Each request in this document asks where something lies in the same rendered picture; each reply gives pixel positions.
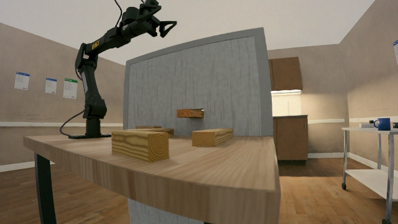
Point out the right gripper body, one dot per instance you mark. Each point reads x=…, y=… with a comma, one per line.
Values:
x=149, y=26

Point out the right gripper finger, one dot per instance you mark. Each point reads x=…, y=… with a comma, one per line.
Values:
x=142, y=16
x=164, y=32

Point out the light grey panel with slot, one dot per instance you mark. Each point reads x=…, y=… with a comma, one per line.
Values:
x=228, y=73

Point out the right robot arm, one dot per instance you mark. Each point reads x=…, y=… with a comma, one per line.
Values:
x=95, y=107

